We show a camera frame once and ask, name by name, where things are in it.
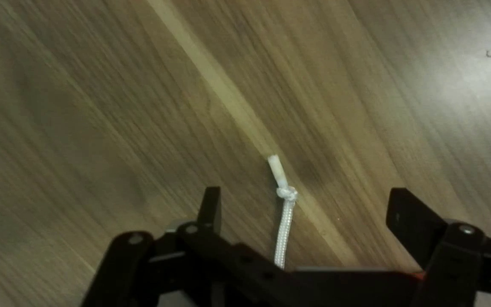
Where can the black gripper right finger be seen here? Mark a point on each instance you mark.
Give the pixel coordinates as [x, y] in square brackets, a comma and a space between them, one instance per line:
[461, 266]

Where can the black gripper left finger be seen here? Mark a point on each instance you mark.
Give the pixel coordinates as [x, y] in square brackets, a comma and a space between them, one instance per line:
[161, 273]

